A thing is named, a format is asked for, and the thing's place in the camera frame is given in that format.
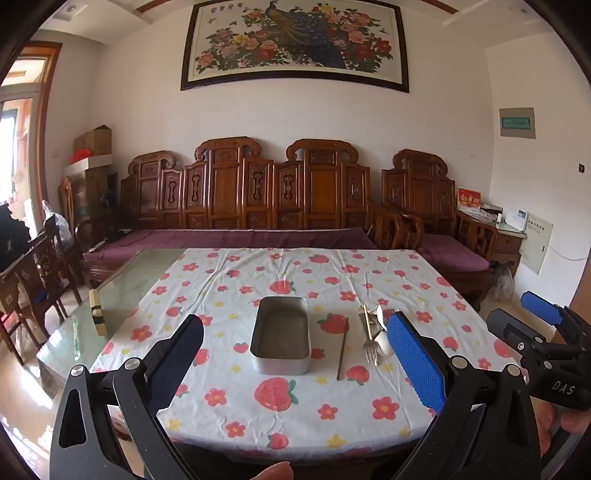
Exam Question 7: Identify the white plastic ladle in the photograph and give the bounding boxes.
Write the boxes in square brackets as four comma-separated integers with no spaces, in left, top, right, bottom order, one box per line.
[370,305,396,366]

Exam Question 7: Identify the brown wooden chopstick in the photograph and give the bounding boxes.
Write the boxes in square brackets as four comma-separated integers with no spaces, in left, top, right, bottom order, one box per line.
[336,316,350,381]

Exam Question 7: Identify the metal fork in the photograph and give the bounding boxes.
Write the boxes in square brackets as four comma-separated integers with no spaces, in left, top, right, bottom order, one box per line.
[363,323,378,363]

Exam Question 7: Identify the wooden door frame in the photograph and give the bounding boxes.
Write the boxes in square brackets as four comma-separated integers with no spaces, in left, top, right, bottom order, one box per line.
[0,41,63,208]

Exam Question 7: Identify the white plastic bag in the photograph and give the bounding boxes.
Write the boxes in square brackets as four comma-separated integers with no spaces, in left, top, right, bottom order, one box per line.
[42,200,74,245]

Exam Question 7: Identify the person's left hand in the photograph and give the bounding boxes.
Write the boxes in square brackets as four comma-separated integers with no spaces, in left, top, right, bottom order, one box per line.
[247,462,295,480]

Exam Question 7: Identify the grey wall panel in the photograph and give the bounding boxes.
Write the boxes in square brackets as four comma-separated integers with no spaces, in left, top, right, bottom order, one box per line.
[499,107,536,140]

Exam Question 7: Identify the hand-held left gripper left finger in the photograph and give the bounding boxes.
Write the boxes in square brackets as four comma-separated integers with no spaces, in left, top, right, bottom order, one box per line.
[51,314,204,480]

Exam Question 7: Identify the white wall cabinet door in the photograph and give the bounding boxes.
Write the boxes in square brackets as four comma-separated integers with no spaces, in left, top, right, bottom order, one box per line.
[518,213,554,276]

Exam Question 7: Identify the dark wooden chair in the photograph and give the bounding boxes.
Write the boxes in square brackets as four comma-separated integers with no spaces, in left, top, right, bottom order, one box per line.
[0,226,85,365]

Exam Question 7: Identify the grey fluffy thing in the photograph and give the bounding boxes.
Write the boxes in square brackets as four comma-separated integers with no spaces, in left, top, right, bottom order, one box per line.
[489,265,516,304]

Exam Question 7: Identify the wooden side table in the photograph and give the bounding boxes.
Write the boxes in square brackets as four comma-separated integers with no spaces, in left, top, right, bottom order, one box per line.
[456,210,527,278]

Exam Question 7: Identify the carved wooden sofa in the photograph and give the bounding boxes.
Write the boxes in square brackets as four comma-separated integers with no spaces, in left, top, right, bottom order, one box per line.
[74,136,402,289]

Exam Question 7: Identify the stack of cardboard boxes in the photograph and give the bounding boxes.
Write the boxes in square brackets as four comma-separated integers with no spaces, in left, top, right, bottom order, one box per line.
[69,166,119,223]

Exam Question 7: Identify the white desk phone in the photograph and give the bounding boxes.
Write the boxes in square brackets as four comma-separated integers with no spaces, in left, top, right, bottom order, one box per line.
[501,209,528,232]

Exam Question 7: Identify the cardboard box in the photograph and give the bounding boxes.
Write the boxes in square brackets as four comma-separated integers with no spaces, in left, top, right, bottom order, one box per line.
[74,124,113,160]

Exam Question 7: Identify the person's right hand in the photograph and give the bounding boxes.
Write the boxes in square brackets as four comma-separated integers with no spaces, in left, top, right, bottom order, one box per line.
[536,401,591,460]

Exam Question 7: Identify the framed peacock painting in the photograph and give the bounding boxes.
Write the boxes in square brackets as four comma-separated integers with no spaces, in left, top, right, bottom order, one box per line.
[180,0,410,94]

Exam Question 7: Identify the carved wooden armchair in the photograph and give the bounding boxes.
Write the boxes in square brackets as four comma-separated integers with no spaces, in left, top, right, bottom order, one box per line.
[365,148,499,306]

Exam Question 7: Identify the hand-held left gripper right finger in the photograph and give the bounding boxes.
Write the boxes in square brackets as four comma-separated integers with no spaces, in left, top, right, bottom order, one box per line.
[385,311,543,480]

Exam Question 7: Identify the floral strawberry tablecloth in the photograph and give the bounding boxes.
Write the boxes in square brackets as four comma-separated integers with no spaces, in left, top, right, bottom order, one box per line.
[88,248,525,450]

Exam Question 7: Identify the red desk calendar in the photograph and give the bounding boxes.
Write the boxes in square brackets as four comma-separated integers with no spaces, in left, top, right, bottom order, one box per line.
[457,187,482,214]

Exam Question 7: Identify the rectangular metal tin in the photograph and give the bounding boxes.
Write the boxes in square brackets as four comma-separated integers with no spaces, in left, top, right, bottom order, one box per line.
[250,296,310,376]

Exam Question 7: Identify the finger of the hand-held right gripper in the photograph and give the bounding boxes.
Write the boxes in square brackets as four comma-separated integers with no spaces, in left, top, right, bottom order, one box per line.
[486,308,552,367]
[521,291,589,347]

